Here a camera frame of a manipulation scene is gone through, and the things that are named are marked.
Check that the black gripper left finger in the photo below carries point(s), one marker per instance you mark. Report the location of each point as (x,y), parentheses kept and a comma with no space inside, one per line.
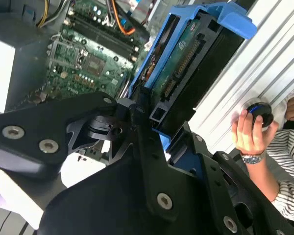
(39,117)

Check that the hard disk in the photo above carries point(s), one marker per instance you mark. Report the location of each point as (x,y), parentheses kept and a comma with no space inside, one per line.
(186,63)

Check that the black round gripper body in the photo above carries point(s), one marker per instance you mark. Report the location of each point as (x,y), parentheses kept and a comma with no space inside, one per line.
(100,203)

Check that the bare person hand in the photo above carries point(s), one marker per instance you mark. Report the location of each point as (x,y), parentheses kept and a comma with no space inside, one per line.
(247,139)

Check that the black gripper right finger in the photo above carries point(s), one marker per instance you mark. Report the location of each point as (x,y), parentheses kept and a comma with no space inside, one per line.
(218,195)

